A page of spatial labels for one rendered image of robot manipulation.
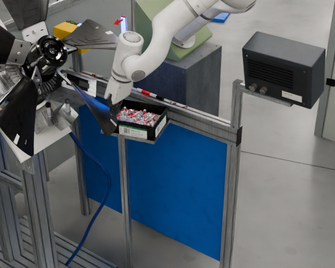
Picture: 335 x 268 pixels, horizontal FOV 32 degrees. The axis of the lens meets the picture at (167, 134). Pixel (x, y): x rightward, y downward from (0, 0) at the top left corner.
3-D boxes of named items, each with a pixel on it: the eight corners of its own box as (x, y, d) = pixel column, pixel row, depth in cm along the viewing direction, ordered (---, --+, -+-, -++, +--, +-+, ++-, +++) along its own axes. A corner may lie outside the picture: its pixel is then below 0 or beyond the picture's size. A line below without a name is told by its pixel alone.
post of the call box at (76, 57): (73, 71, 270) (70, 46, 263) (77, 68, 272) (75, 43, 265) (78, 73, 268) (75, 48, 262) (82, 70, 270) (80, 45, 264)
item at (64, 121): (60, 131, 228) (47, 119, 226) (68, 121, 232) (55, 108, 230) (71, 125, 223) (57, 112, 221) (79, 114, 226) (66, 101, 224)
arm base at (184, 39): (173, 6, 274) (199, -17, 261) (200, 37, 276) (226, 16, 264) (153, 23, 260) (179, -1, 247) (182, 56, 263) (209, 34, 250)
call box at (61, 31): (55, 48, 265) (52, 26, 259) (70, 41, 272) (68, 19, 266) (81, 57, 257) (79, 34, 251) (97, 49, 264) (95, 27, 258)
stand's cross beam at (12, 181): (-2, 181, 253) (-3, 173, 251) (5, 176, 256) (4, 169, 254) (28, 197, 244) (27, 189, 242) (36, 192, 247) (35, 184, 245)
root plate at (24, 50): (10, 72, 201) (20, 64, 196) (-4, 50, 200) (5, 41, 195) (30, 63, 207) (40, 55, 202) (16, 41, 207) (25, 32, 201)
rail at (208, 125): (67, 84, 276) (66, 69, 272) (73, 81, 279) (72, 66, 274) (236, 147, 232) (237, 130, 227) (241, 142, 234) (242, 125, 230)
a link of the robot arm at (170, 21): (210, 33, 190) (137, 90, 196) (192, 5, 200) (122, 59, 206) (197, 17, 183) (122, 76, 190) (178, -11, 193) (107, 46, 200)
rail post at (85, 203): (81, 213, 318) (67, 84, 276) (86, 209, 321) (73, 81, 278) (86, 216, 316) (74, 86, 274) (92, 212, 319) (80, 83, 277)
